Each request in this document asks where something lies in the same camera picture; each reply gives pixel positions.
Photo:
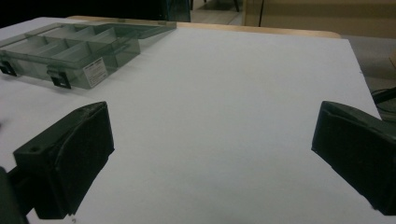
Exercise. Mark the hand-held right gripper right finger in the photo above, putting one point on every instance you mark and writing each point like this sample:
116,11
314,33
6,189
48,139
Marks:
358,149

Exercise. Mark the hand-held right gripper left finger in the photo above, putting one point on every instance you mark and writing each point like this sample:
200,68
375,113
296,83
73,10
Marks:
70,158

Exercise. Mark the clear plastic compartment organizer box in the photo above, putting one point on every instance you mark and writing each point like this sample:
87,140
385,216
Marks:
71,49

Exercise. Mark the beige cabinet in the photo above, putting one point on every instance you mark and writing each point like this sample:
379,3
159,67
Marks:
320,14

